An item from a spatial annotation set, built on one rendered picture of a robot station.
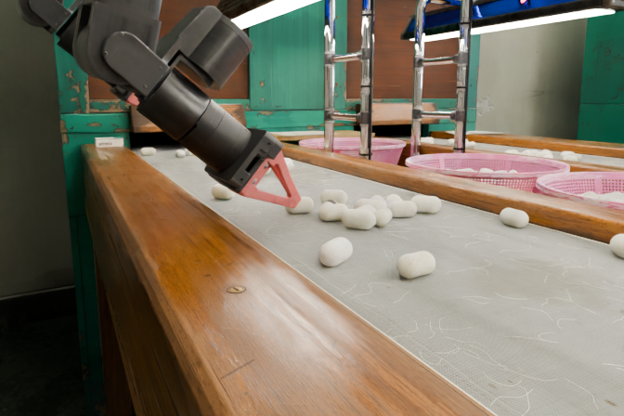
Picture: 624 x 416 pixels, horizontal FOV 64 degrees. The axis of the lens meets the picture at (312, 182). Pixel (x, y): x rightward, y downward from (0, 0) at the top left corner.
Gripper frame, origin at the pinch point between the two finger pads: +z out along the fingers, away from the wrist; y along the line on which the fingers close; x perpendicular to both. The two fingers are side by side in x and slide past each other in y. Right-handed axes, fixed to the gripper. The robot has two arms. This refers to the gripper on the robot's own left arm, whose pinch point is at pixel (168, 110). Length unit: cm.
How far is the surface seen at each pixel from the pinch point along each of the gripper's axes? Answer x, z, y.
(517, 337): 5, 12, -71
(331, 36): -34.4, 17.4, 5.9
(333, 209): 1.2, 13.9, -42.6
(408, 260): 3, 11, -61
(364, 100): -24.0, 25.6, -8.8
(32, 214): 52, 6, 126
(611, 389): 5, 12, -77
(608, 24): -212, 181, 105
